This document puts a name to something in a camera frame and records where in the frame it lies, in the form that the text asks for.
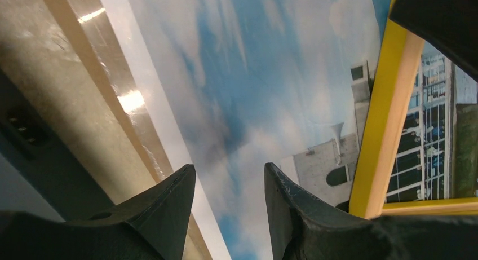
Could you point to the brown backing board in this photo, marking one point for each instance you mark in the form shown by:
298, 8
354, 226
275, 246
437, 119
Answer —
88, 29

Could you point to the yellow wooden picture frame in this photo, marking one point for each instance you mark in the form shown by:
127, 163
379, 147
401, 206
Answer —
397, 66

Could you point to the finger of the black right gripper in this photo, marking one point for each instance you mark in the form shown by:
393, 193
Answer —
448, 25

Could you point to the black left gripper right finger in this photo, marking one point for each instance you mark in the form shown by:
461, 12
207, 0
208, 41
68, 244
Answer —
302, 226

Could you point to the black flat box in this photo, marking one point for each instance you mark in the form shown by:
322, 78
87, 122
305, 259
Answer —
35, 150

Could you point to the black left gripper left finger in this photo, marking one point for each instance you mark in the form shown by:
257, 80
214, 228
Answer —
150, 225

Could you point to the building and sky photo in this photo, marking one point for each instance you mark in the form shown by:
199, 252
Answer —
231, 85

